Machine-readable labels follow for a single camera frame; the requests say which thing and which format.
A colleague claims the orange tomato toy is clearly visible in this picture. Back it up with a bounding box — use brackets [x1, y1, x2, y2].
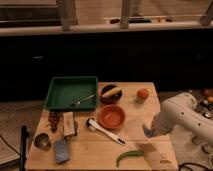
[137, 89, 149, 99]

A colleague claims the blue sponge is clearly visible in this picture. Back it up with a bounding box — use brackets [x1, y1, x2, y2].
[54, 139, 70, 163]

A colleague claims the black pole stand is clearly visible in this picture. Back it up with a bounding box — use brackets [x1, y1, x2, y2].
[19, 126, 29, 171]

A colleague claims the white handled spoon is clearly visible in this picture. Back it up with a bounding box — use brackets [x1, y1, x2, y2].
[86, 118, 125, 145]

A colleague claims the small metal cup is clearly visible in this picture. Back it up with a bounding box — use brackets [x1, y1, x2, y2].
[34, 133, 51, 150]

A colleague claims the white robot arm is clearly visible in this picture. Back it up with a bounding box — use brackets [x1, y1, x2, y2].
[152, 93, 213, 145]

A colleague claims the light blue towel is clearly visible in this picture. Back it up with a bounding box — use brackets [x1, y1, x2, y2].
[143, 125, 157, 138]

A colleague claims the yellow corn cob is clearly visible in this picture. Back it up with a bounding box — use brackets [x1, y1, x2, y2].
[102, 87, 121, 98]

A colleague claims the dark red grape bunch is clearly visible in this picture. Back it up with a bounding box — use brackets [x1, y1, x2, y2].
[48, 112, 61, 132]

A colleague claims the white cardboard box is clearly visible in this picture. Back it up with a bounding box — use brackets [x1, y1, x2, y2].
[63, 112, 76, 137]

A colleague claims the red bowl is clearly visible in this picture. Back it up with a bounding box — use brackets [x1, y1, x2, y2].
[97, 105, 126, 130]

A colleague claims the green plastic tray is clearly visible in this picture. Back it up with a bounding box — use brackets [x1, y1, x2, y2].
[44, 76, 98, 111]

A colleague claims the dark brown bowl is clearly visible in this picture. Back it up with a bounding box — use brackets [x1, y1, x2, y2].
[100, 85, 122, 104]

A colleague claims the metal fork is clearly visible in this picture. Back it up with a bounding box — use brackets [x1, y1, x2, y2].
[72, 94, 95, 106]

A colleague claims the green chili pepper toy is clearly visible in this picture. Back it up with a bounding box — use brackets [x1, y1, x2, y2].
[116, 150, 144, 167]

